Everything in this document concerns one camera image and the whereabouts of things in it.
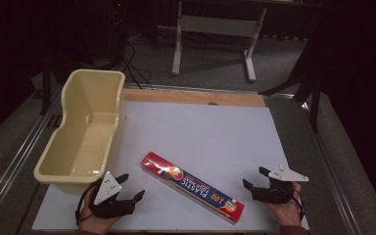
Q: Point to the black metal stand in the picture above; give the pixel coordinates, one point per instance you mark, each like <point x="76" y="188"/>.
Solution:
<point x="310" y="81"/>

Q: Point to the white metal desk frame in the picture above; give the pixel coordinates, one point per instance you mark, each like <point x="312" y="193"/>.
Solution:
<point x="218" y="25"/>

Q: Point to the red and blue plastic wrap box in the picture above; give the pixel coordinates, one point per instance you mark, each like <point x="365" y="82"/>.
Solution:
<point x="192" y="187"/>

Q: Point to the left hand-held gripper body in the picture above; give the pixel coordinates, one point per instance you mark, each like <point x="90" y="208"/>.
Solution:
<point x="108" y="191"/>

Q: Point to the wooden board strip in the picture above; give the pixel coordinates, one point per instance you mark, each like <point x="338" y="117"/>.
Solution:
<point x="192" y="97"/>

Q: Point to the cream plastic tub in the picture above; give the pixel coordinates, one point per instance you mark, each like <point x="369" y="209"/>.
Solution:
<point x="78" y="153"/>

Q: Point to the person's right hand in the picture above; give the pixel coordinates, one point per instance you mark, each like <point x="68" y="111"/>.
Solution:
<point x="289" y="213"/>

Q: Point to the person's left hand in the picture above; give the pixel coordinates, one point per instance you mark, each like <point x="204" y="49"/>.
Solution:
<point x="93" y="225"/>

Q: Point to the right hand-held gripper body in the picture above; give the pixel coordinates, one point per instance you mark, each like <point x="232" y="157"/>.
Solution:
<point x="274" y="194"/>

